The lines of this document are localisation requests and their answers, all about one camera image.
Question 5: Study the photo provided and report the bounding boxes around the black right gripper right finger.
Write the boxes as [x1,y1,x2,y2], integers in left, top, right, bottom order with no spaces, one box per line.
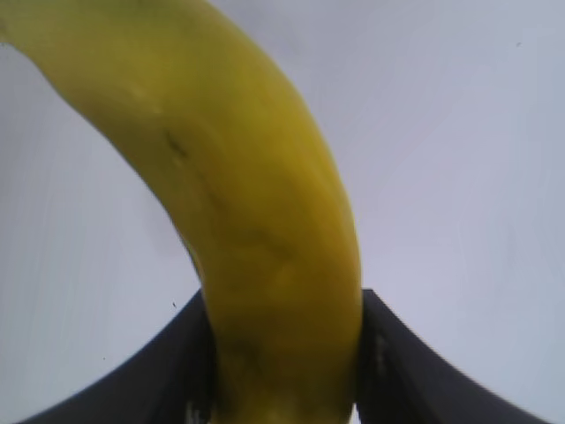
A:
[355,288,558,424]

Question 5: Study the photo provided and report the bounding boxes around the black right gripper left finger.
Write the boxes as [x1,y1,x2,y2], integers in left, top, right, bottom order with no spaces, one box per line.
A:
[16,291,222,424]

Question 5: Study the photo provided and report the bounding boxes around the yellow banana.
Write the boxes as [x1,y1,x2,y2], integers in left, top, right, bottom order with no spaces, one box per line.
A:
[0,0,365,424]

